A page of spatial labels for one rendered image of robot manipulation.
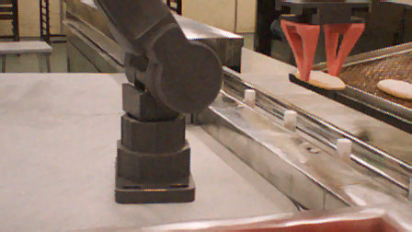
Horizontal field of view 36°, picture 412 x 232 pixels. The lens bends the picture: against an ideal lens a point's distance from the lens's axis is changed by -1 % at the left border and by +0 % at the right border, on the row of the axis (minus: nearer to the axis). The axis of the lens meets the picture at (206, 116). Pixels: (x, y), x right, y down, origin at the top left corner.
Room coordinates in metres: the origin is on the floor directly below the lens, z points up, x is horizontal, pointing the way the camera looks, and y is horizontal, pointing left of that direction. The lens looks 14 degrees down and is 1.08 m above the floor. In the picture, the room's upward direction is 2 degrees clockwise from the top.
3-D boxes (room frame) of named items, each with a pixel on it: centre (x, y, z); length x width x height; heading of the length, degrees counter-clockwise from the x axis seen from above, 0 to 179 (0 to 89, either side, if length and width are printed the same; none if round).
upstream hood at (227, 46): (1.81, 0.23, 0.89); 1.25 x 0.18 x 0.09; 20
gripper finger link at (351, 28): (0.80, -0.15, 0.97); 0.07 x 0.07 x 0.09; 20
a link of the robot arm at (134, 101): (0.71, 0.04, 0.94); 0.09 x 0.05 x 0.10; 118
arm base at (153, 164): (0.70, 0.06, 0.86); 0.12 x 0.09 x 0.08; 8
